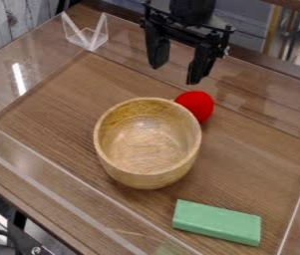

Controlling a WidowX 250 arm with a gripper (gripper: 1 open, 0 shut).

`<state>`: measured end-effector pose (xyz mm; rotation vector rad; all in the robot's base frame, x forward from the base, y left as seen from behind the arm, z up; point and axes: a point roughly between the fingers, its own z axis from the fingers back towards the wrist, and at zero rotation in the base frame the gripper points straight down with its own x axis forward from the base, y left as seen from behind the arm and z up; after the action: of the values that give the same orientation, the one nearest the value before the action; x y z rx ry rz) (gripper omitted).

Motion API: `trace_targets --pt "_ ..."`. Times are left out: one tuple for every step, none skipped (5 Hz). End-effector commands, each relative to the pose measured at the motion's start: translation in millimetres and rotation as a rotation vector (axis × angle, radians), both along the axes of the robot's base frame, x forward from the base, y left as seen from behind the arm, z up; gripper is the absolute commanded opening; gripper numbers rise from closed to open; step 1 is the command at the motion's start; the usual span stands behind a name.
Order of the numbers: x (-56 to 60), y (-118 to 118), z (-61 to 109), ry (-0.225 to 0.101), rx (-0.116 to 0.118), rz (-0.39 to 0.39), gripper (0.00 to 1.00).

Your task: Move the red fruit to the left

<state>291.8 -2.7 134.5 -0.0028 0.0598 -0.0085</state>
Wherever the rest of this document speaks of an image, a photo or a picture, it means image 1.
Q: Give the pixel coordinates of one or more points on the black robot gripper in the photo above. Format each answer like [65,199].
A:
[190,23]

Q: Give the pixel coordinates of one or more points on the red plush fruit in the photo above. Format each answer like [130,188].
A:
[199,103]

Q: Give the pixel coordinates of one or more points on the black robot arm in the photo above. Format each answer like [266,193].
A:
[186,21]

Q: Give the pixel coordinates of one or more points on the wooden chair in background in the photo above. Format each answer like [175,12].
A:
[285,24]

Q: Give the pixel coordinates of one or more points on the wooden bowl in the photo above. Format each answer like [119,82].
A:
[148,140]

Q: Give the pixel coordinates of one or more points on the green rectangular block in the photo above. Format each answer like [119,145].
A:
[218,222]

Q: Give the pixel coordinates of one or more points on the black table leg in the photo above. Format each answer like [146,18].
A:
[28,245]

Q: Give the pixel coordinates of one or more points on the clear acrylic corner bracket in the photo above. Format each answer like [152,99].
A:
[88,38]

